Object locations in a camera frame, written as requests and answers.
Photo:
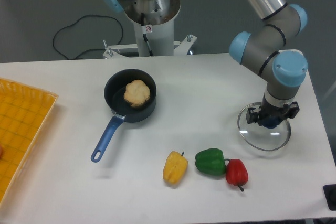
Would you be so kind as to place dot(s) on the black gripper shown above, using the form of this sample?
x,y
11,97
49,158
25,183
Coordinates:
x,y
269,114

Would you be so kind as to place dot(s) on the glass pot lid blue knob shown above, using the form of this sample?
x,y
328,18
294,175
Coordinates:
x,y
260,137

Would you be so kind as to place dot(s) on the dark pot blue handle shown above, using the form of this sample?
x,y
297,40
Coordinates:
x,y
123,112

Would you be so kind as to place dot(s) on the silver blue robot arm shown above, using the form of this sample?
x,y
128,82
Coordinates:
x,y
261,53

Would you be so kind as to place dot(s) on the red bell pepper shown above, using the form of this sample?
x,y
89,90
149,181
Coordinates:
x,y
236,173

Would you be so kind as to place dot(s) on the green bell pepper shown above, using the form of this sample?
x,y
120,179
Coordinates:
x,y
211,162

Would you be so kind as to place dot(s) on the black device table corner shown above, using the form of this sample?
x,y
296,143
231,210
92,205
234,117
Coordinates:
x,y
329,192

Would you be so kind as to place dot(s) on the yellow bell pepper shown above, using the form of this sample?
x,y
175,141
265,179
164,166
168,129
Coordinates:
x,y
175,167

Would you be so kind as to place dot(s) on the beige bread bun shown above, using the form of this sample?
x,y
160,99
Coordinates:
x,y
136,93

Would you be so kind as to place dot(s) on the yellow woven basket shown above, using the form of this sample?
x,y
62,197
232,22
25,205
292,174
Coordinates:
x,y
24,111

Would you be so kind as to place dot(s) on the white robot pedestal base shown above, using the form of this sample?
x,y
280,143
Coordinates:
x,y
153,22

